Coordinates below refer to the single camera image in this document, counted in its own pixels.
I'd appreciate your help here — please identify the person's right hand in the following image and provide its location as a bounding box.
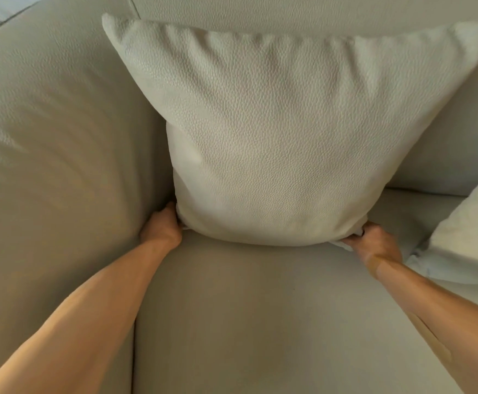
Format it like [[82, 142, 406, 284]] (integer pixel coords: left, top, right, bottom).
[[341, 221, 404, 270]]

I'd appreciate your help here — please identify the person's left hand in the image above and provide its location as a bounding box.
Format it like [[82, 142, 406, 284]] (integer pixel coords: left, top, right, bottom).
[[139, 201, 184, 253]]

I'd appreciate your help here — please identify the cream leather cushion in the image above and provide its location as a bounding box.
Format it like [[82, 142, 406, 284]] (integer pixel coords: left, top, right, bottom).
[[405, 159, 478, 288], [101, 13, 478, 252]]

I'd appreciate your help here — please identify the beige leather sofa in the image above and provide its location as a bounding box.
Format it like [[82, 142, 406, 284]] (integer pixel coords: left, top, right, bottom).
[[0, 0, 478, 394]]

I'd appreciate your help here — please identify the person's right forearm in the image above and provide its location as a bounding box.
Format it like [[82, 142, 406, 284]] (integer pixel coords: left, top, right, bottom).
[[372, 258, 478, 394]]

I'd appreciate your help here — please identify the long tan forearm tape strip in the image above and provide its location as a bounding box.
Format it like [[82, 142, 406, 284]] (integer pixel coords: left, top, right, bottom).
[[405, 309, 454, 364]]

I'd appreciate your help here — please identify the person's left forearm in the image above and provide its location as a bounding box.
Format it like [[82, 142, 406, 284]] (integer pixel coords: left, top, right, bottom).
[[0, 240, 178, 394]]

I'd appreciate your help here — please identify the tan wrist adhesive bandage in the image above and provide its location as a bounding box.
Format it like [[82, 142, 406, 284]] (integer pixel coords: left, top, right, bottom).
[[365, 254, 387, 280]]

